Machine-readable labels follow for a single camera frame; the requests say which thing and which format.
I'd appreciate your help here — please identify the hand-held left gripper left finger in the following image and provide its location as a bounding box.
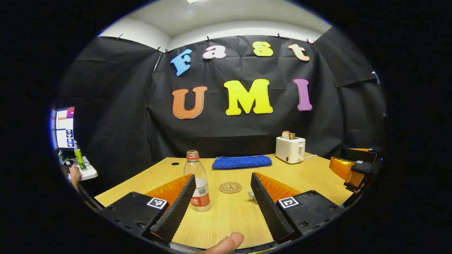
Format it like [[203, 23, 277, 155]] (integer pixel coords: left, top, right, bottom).
[[101, 174, 197, 244]]

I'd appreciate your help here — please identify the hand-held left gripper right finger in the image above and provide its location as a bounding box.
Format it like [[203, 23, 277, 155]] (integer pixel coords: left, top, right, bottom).
[[251, 172, 345, 244]]

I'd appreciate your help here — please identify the clear plastic water bottle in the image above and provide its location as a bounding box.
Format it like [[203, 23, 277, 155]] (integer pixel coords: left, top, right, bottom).
[[183, 150, 212, 212]]

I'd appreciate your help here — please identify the round wooden coaster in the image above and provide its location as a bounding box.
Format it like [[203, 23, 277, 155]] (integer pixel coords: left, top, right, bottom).
[[219, 181, 243, 194]]

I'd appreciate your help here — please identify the green bottle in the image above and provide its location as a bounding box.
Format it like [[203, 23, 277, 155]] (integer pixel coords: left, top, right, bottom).
[[73, 140, 87, 171]]

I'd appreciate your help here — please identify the white toaster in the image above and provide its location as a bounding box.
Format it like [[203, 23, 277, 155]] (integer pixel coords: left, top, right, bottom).
[[275, 136, 306, 164]]

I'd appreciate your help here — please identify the folded blue towel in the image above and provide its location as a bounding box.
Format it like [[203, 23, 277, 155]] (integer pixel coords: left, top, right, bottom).
[[212, 156, 273, 170]]

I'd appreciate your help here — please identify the black backdrop cloth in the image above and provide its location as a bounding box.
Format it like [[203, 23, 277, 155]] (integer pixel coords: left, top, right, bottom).
[[58, 35, 387, 193]]

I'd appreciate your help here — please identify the white side table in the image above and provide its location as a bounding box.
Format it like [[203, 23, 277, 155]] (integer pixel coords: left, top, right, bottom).
[[58, 155, 99, 181]]

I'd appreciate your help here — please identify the computer monitor screen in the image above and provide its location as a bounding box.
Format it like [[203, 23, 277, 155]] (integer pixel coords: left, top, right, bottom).
[[53, 107, 75, 150]]

